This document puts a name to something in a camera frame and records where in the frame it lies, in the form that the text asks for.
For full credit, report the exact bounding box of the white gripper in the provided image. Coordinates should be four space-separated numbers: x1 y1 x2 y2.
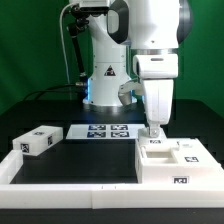
142 79 173 138

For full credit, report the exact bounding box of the white cabinet door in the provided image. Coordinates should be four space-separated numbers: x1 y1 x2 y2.
170 138 221 168
137 128 179 152

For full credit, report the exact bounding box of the white cabinet box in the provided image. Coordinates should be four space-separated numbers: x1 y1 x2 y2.
135 141 224 185

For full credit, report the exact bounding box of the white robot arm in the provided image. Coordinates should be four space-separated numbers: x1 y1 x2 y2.
69 0 192 138

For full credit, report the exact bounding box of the white cabinet top block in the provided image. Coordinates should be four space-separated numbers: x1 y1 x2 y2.
12 125 63 156

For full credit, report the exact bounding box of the white marker sheet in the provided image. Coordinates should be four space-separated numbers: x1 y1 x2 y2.
66 124 144 140

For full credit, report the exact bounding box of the white U-shaped fence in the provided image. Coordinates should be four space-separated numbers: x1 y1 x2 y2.
0 150 224 209

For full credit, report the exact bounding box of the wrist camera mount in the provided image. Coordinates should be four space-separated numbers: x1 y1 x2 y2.
118 79 143 106

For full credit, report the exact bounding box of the black cable bundle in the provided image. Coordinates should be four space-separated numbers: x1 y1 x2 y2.
22 4 91 102

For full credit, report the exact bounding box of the white cable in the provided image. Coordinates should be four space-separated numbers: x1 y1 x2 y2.
58 2 81 85

